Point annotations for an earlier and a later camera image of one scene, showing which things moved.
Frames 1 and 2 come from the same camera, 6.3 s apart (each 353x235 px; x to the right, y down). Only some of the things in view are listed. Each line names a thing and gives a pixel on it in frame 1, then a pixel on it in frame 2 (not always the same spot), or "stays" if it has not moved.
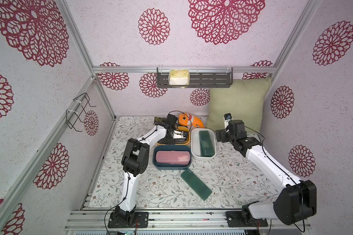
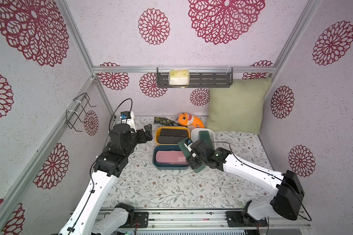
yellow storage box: [181, 136] stays
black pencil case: [173, 141] stays
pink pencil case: [173, 157] stays
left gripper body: [170, 137] -> [129, 148]
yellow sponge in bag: [179, 77] stays
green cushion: [244, 101] stays
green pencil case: [207, 149] stays
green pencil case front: [196, 184] -> [187, 152]
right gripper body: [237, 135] -> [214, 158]
